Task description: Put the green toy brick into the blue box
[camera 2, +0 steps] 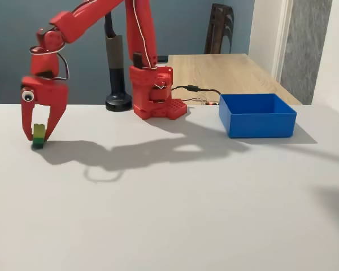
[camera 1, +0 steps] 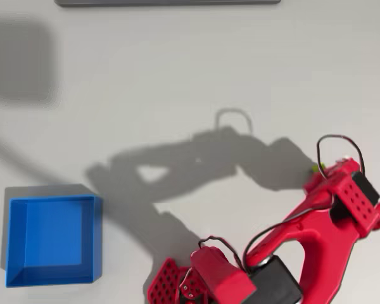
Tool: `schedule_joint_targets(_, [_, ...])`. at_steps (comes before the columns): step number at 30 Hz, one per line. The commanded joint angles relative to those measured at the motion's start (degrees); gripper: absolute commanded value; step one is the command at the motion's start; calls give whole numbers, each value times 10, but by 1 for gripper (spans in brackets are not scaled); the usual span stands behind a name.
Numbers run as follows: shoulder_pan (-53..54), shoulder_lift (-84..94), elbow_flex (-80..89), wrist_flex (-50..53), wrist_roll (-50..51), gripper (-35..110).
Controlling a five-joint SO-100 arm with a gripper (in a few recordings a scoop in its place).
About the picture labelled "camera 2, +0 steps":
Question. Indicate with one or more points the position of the green yellow lego brick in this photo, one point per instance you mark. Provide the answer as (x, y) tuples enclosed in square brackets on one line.
[(39, 138)]

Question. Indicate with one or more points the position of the red robot arm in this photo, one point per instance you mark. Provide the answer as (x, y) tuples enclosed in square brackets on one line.
[(141, 28)]

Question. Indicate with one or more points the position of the blue plastic bin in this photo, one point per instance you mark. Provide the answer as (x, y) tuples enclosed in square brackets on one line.
[(257, 124)]

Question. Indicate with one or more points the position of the light wooden table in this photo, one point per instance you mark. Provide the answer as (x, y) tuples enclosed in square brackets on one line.
[(228, 73)]

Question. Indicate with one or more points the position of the dark wooden chair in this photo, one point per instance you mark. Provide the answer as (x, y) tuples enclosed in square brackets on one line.
[(219, 28)]

